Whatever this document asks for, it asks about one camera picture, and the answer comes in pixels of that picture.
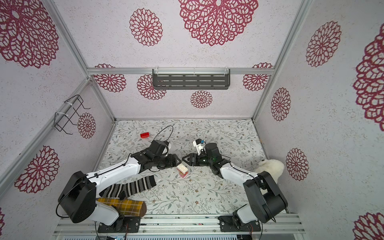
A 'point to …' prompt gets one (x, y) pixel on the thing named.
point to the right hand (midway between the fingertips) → (184, 158)
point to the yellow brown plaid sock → (127, 207)
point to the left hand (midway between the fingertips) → (177, 163)
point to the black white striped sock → (123, 190)
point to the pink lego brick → (183, 175)
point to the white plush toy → (274, 167)
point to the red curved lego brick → (144, 135)
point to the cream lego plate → (182, 168)
